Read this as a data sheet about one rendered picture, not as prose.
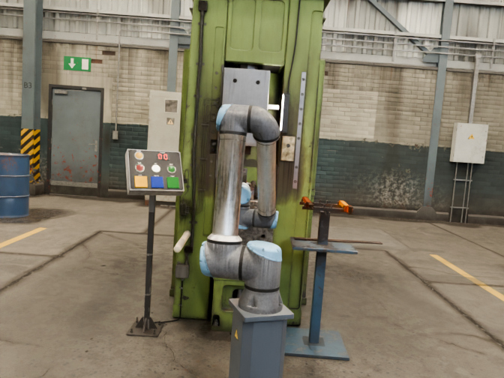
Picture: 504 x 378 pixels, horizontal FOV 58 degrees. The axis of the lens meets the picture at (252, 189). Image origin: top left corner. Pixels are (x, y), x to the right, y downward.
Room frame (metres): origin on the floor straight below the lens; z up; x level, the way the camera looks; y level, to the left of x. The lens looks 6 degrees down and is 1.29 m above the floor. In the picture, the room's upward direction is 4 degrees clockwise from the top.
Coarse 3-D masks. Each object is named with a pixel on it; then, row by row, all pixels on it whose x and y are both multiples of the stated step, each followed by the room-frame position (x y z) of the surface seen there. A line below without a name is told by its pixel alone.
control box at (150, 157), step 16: (128, 160) 2.77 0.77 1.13; (144, 160) 2.81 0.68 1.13; (160, 160) 2.86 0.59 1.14; (176, 160) 2.91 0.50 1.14; (128, 176) 2.73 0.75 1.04; (160, 176) 2.81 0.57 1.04; (176, 176) 2.86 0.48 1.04; (128, 192) 2.71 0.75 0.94; (144, 192) 2.75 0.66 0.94; (160, 192) 2.79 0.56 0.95; (176, 192) 2.83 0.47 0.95
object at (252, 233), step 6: (252, 204) 2.93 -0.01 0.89; (252, 228) 2.93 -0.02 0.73; (258, 228) 2.93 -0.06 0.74; (264, 228) 2.93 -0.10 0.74; (240, 234) 2.93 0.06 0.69; (246, 234) 2.93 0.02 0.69; (252, 234) 2.93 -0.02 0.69; (258, 234) 2.93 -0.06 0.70; (264, 234) 2.93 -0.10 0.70; (270, 234) 2.93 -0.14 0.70; (246, 240) 2.93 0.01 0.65; (252, 240) 2.93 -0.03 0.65; (258, 240) 2.93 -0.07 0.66; (264, 240) 2.93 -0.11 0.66; (270, 240) 2.93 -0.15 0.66
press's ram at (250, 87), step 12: (228, 72) 2.98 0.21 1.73; (240, 72) 2.99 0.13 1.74; (252, 72) 2.99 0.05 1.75; (264, 72) 2.99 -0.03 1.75; (228, 84) 2.98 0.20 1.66; (240, 84) 2.99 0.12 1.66; (252, 84) 2.99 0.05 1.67; (264, 84) 2.99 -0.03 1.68; (228, 96) 2.99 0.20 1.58; (240, 96) 2.99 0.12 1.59; (252, 96) 2.99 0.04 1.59; (264, 96) 2.99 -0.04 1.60; (264, 108) 2.99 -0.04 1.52; (276, 108) 3.18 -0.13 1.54
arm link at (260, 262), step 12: (252, 252) 1.82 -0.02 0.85; (264, 252) 1.80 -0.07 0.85; (276, 252) 1.82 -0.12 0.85; (240, 264) 1.81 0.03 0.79; (252, 264) 1.81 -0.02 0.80; (264, 264) 1.80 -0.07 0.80; (276, 264) 1.82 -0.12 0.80; (240, 276) 1.82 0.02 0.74; (252, 276) 1.81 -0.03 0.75; (264, 276) 1.80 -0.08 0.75; (276, 276) 1.82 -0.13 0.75; (264, 288) 1.80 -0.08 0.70
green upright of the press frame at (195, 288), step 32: (224, 0) 3.12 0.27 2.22; (192, 32) 3.12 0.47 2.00; (224, 32) 3.12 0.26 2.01; (192, 64) 3.12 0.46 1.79; (224, 64) 3.20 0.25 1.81; (192, 96) 3.12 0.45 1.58; (192, 128) 3.12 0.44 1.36; (192, 160) 3.12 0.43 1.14; (192, 192) 3.12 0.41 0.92; (192, 256) 3.12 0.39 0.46; (192, 288) 3.12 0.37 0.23
